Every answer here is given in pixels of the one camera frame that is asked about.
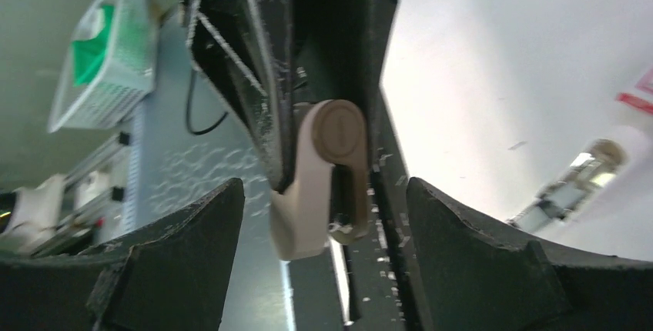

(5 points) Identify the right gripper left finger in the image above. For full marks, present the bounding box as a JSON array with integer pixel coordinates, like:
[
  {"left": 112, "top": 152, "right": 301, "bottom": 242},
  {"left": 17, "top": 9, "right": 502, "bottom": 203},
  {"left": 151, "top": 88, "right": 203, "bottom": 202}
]
[{"left": 1, "top": 178, "right": 245, "bottom": 330}]

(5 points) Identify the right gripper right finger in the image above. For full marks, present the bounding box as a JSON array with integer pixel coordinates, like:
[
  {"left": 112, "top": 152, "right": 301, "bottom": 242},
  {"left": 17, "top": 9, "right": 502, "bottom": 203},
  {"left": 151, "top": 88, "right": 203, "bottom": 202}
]
[{"left": 407, "top": 177, "right": 652, "bottom": 330}]

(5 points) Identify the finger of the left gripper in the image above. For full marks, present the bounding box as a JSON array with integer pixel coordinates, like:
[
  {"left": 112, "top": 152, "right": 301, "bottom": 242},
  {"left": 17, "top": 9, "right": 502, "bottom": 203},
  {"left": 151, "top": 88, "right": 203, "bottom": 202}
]
[
  {"left": 187, "top": 0, "right": 296, "bottom": 192},
  {"left": 294, "top": 0, "right": 398, "bottom": 115}
]

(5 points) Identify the beige mini stapler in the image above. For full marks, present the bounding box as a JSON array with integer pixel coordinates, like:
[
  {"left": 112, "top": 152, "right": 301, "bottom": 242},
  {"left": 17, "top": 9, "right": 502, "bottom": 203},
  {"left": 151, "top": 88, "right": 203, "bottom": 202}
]
[
  {"left": 270, "top": 99, "right": 371, "bottom": 261},
  {"left": 506, "top": 139, "right": 628, "bottom": 233}
]

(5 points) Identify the red white staple box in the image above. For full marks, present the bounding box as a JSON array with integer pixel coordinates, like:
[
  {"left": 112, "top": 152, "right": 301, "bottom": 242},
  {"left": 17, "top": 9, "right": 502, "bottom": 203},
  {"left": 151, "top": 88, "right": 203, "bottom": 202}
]
[{"left": 615, "top": 66, "right": 652, "bottom": 119}]

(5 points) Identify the white plastic basket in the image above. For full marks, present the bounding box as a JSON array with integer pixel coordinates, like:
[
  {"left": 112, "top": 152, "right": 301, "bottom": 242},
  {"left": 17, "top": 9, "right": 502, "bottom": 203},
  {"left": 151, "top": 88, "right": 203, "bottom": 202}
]
[{"left": 47, "top": 0, "right": 159, "bottom": 132}]

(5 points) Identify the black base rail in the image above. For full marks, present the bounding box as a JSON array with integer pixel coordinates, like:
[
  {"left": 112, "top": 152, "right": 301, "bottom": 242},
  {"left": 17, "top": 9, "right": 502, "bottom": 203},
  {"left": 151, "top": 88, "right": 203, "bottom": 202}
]
[{"left": 290, "top": 90, "right": 429, "bottom": 330}]

